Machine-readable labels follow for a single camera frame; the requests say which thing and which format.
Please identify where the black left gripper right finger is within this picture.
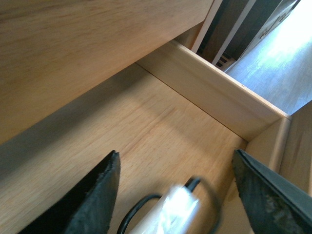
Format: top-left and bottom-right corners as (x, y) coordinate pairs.
(232, 149), (312, 234)

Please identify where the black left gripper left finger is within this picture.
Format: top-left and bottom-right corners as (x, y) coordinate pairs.
(21, 151), (121, 234)

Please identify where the black charger cable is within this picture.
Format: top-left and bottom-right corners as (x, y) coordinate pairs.
(117, 177), (223, 234)

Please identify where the white charger block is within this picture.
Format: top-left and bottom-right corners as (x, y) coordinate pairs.
(130, 185), (200, 234)

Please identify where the wooden drawer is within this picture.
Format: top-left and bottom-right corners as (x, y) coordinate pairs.
(0, 39), (312, 234)

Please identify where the wooden nightstand cabinet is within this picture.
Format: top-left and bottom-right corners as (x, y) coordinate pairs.
(0, 0), (212, 143)

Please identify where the dark wooden furniture at right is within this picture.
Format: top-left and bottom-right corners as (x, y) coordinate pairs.
(231, 0), (299, 60)

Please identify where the white slatted frame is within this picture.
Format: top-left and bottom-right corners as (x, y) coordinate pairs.
(191, 0), (255, 65)

